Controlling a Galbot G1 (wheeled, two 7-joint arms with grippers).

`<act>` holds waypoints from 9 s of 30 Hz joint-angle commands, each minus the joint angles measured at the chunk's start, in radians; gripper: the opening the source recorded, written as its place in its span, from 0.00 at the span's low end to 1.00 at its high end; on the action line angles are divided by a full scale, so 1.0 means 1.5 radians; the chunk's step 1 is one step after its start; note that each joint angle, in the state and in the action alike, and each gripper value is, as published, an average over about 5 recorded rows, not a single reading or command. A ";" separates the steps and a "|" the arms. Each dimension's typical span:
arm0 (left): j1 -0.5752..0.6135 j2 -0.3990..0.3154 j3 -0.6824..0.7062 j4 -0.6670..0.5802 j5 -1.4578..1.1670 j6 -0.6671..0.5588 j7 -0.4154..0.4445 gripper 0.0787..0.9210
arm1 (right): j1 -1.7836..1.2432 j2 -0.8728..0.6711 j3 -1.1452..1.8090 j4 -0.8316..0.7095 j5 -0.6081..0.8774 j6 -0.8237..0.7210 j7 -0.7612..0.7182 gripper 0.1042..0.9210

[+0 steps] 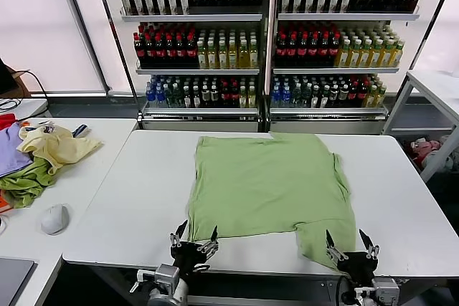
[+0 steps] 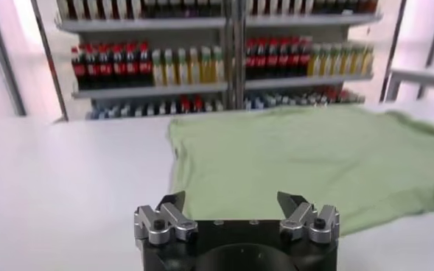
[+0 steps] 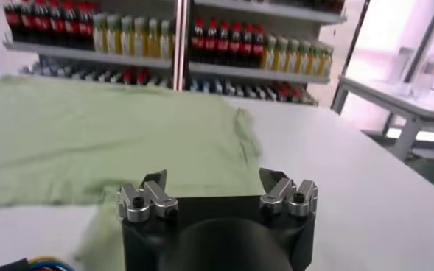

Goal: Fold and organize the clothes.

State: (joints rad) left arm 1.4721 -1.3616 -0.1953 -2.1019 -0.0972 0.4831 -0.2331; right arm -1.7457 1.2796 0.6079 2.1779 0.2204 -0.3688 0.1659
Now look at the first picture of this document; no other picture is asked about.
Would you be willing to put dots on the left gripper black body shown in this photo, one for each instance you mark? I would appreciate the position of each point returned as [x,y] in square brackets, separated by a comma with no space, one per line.
[190,256]

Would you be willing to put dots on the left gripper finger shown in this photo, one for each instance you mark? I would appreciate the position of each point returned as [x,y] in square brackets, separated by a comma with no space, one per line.
[211,243]
[176,238]

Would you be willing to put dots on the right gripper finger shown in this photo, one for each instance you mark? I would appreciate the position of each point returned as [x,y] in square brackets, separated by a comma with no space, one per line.
[372,250]
[335,253]

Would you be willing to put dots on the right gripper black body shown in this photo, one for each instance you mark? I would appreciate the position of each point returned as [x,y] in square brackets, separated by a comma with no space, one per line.
[356,266]

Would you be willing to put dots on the light green button shirt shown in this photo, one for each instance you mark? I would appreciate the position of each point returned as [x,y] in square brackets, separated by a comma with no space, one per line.
[269,184]

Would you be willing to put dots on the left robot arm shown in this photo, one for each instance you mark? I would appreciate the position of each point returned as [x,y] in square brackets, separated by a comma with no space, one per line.
[172,295]

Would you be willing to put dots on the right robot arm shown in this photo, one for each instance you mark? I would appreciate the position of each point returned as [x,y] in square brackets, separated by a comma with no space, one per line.
[365,299]

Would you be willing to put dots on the pink clothes pile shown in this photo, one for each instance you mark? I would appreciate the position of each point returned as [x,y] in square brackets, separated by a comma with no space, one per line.
[426,146]

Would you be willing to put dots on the white computer mouse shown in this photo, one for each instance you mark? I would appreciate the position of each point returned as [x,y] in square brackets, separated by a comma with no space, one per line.
[54,219]

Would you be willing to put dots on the blue white striped cloth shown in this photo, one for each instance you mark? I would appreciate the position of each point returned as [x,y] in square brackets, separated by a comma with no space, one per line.
[81,130]

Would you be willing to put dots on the pale yellow garment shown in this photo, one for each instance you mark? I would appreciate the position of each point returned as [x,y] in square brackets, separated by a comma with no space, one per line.
[61,148]

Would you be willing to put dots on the crumpled green garment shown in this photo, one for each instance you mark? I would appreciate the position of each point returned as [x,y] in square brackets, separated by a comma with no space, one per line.
[25,184]

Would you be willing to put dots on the grey laptop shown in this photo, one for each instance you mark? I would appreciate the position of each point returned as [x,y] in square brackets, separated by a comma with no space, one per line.
[14,281]

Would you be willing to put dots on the white printed garment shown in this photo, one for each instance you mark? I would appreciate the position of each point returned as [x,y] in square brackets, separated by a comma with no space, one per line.
[46,129]

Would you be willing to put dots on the orange item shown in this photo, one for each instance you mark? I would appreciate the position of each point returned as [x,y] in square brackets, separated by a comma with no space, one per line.
[3,205]

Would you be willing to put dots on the white metal side table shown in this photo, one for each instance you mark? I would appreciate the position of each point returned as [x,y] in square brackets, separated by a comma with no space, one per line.
[430,80]

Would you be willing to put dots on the yellow drink bottle green cap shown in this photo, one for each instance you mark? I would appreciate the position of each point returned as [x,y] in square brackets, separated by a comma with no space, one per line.
[354,57]
[222,57]
[376,57]
[365,57]
[397,56]
[386,57]
[343,57]
[233,57]
[243,57]
[212,57]
[254,57]
[202,57]

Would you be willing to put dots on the lilac garment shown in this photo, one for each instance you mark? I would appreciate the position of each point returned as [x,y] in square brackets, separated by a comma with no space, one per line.
[10,155]

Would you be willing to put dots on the red garment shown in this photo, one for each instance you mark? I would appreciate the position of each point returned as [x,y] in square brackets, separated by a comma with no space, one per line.
[6,121]

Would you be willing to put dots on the metal drink display shelf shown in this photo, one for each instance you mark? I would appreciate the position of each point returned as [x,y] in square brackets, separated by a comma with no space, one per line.
[201,17]
[344,16]

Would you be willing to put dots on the brown cardboard piece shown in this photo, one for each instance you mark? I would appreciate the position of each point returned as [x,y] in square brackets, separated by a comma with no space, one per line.
[18,76]

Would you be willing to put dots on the black monitor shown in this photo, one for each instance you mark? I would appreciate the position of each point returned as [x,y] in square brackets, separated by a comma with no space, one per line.
[6,78]

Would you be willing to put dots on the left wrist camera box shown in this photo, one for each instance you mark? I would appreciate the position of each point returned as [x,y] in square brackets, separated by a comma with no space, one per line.
[166,275]

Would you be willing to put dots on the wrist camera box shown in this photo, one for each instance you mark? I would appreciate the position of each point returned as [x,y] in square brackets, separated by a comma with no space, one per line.
[386,288]
[166,275]

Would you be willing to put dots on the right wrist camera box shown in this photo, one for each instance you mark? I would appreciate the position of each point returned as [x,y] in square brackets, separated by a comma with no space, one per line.
[386,288]

